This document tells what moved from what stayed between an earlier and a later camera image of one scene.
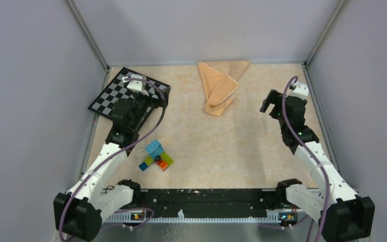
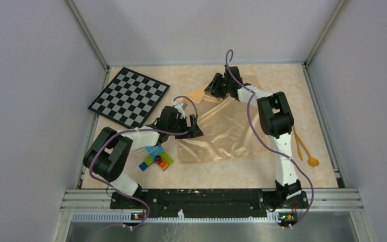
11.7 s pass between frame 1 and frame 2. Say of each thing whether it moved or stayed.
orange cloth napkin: moved
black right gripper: moved
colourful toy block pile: stayed
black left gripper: moved
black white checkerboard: stayed
